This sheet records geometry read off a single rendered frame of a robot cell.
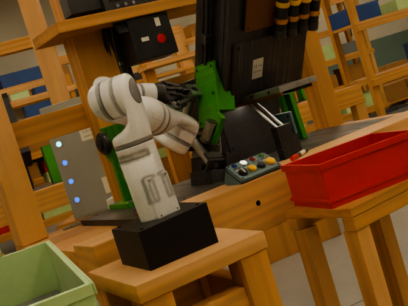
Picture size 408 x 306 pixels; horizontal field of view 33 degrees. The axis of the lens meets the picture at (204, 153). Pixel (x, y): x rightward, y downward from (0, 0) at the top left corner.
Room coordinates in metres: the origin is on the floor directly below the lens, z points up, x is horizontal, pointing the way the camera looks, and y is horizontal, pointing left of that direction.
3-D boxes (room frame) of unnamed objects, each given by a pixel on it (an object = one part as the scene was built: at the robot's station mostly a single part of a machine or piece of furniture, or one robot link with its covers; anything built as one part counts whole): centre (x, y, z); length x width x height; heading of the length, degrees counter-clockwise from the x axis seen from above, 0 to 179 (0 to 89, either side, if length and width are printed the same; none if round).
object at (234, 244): (1.55, 0.14, 0.83); 0.32 x 0.32 x 0.04; 27
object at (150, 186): (1.55, 0.14, 1.03); 0.09 x 0.09 x 0.17; 35
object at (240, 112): (2.52, -0.14, 1.07); 0.30 x 0.18 x 0.34; 122
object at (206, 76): (2.26, -0.09, 1.17); 0.13 x 0.12 x 0.20; 122
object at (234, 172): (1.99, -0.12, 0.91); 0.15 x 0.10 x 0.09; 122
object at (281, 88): (2.31, -0.24, 1.11); 0.39 x 0.16 x 0.03; 32
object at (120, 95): (1.55, 0.15, 1.19); 0.09 x 0.09 x 0.17; 74
